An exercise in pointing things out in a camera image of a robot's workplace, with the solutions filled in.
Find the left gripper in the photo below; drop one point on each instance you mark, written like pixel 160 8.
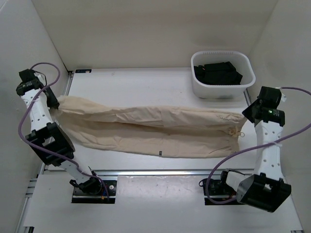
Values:
pixel 54 102

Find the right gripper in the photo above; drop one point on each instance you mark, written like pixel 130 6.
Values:
pixel 246 112

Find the beige trousers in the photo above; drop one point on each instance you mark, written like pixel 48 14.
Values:
pixel 163 131

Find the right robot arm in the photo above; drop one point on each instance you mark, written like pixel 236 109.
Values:
pixel 265 188

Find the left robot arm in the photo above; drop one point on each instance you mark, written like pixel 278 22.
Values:
pixel 50 142

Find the black folded trousers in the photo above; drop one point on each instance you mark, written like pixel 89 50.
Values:
pixel 223 73

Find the white plastic basket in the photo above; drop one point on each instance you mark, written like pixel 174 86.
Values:
pixel 237 59

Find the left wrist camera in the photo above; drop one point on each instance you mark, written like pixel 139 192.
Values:
pixel 28 77

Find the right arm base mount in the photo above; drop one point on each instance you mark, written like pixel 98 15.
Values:
pixel 218 191

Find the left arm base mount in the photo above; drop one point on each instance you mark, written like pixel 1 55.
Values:
pixel 94 192

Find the aluminium front rail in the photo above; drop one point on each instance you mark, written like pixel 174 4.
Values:
pixel 153 172

